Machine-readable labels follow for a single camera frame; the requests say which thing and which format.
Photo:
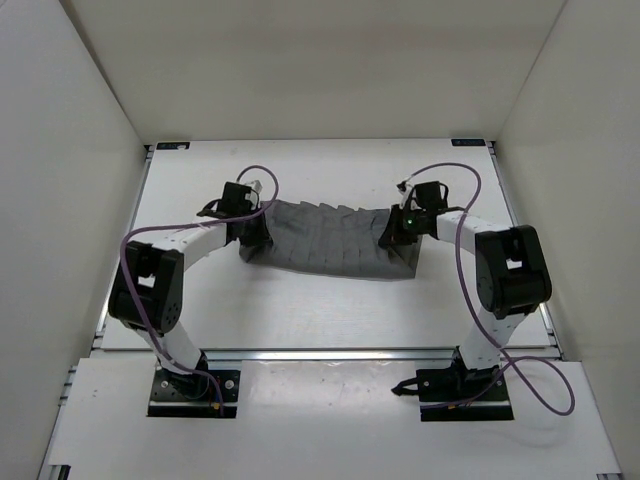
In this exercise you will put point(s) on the aluminium front rail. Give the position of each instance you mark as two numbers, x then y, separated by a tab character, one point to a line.
344	354

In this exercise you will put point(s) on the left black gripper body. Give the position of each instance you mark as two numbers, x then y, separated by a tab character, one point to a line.
254	232

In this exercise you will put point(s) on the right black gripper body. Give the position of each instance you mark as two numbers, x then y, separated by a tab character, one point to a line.
411	227

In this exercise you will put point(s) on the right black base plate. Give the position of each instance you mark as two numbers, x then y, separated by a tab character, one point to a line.
456	394

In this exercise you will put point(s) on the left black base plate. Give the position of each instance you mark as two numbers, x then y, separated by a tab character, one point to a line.
172	397

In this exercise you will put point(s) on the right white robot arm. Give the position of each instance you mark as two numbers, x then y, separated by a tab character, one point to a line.
511	275

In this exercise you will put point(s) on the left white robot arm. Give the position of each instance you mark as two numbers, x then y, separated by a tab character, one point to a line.
147	295

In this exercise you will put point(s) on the blue corner label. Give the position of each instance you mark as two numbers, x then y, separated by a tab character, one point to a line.
468	142
171	146

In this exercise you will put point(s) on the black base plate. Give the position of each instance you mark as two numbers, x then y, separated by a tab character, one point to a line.
172	397
456	394

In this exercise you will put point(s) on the right blue corner label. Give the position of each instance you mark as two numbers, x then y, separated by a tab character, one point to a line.
468	142

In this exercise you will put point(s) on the left blue corner label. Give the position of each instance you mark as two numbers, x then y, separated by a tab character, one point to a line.
171	146

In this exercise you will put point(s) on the grey pleated skirt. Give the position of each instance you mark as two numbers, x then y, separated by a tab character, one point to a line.
332	241

